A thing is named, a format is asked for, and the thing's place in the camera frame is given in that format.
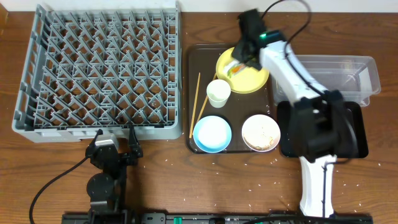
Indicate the white pink bowl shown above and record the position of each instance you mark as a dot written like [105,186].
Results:
[267,121]

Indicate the wrapper and napkin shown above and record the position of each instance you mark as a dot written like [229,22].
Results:
[233,68]

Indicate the light blue bowl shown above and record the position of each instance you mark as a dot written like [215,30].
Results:
[212,134]

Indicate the black waste tray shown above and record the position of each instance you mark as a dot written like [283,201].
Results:
[355,117]

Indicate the clear plastic bin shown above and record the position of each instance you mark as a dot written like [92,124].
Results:
[356,77]

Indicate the white paper cup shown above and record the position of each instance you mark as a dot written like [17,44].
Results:
[218,92]

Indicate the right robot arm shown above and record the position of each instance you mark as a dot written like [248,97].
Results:
[319,127]

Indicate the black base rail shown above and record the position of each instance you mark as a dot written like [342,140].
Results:
[161,218]

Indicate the rice and food scraps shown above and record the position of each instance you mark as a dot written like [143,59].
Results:
[258,137]

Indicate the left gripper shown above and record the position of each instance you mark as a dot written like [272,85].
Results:
[121,155]

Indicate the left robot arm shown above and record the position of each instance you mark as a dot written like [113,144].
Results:
[107,189]

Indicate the right wooden chopstick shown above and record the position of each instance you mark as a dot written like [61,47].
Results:
[204,103]

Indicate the yellow plate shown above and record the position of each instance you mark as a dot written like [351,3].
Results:
[247,81]

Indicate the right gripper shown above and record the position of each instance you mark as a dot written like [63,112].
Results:
[237,50]

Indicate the wooden chopstick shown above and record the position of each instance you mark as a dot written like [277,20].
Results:
[194,106]
[204,103]

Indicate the grey dishwasher rack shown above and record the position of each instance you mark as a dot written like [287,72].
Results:
[112,70]

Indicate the left wooden chopstick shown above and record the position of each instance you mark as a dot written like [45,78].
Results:
[194,106]

